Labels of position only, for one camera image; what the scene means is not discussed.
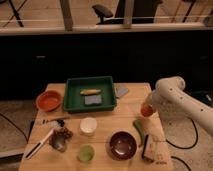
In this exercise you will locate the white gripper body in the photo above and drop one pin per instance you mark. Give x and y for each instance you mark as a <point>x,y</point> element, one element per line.
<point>151,101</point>

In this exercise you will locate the red orange apple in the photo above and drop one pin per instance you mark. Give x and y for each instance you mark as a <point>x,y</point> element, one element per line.
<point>147,110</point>

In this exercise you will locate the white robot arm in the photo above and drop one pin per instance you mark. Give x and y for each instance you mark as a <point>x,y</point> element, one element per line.
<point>171,90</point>

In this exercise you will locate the white paper cup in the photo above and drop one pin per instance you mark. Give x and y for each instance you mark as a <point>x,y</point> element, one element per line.
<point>88,126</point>

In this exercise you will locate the green cup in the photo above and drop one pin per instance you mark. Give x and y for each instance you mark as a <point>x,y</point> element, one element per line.
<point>86,153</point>

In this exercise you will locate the metal measuring cup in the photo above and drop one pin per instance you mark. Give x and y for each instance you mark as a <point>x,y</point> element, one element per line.
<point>57,142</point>

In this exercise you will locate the green cucumber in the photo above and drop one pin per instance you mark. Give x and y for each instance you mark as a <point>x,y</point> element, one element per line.
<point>137,125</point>

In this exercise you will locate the grey cloth pad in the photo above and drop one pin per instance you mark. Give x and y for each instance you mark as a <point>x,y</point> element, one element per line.
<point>121,91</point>

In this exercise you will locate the scrubbing brush with black edge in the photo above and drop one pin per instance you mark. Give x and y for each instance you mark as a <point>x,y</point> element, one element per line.
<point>149,149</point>

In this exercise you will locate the dark purple bowl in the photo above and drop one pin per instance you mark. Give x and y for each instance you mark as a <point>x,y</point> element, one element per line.
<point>122,145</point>

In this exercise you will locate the blue grey sponge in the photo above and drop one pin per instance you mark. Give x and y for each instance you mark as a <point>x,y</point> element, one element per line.
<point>92,100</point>

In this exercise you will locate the yellow corn cob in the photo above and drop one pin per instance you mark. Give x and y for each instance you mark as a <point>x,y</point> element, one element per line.
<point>87,92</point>

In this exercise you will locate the green plastic tray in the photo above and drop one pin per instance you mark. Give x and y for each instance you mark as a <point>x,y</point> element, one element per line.
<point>74,102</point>

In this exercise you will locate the black office chair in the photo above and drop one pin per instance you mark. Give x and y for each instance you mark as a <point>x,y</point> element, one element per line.
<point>128,12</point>

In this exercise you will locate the brown pine cone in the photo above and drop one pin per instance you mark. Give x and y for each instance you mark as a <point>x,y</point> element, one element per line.
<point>64,132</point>

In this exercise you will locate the metal fork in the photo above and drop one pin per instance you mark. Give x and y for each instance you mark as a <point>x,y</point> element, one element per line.
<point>44,121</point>

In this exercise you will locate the orange bowl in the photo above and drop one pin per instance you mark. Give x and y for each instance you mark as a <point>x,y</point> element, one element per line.
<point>48,100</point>

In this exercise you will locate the black handled knife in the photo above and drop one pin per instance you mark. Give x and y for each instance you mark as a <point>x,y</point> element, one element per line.
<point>39,145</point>

